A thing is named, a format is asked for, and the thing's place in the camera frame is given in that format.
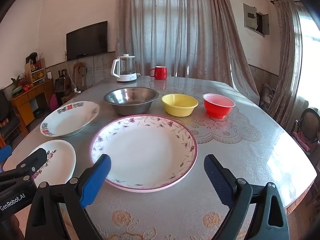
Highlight patterned grey bag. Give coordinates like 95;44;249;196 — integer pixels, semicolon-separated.
259;84;276;108

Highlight black wall television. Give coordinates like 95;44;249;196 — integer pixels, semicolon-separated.
66;21;108;61

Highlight black armchair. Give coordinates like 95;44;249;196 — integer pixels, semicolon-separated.
0;89;23;147

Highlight small wooden display shelf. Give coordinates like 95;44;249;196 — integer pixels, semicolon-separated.
25;57;47;83

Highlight small white rose plate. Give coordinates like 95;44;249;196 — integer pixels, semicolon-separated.
2;139;77;188

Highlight pink seat cushion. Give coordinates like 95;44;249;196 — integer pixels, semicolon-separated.
292;131;318;153

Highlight large purple floral rim plate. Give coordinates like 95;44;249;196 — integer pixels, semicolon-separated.
89;114;198;193

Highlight wooden chair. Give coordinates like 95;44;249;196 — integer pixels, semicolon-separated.
72;62;87;92

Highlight narrow grey sheer curtain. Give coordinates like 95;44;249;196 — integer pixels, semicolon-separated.
259;0;309;137

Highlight white glass electric kettle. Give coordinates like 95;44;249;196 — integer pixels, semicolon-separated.
111;54;137;82

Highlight yellow plastic bowl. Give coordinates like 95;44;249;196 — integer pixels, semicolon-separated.
161;94;199;117

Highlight black floor speaker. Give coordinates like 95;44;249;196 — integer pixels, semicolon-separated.
54;77;67;99

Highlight bright window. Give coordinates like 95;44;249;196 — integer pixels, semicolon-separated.
299;5;320;110

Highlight white plate red blue print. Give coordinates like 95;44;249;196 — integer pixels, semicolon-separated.
40;101;100;137

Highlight pink ball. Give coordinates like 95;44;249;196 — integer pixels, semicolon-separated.
49;95;59;111

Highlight red mug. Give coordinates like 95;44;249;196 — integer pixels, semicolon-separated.
149;66;168;80

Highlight red plastic bowl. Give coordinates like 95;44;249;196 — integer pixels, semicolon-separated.
202;93;236;119

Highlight wide grey sheer curtain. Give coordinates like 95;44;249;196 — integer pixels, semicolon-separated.
115;0;260;104

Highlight grey wall electrical box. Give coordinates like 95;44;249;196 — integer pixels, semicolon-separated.
243;3;270;37

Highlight dark round-back chair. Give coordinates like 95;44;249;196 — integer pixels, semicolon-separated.
291;108;320;155

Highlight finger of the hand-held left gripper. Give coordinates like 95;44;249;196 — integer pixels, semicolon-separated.
0;145;13;164
0;148;48;188

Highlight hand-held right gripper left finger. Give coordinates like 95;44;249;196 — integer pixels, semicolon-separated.
25;154;112;240

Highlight orange wooden cabinet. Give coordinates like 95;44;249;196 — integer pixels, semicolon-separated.
10;79;54;135

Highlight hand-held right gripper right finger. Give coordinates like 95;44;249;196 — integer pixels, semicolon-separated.
203;154;290;240

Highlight potted green plant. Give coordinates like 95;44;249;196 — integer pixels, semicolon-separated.
11;75;26;92

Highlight stainless steel bowl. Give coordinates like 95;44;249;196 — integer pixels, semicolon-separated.
103;87;160;116

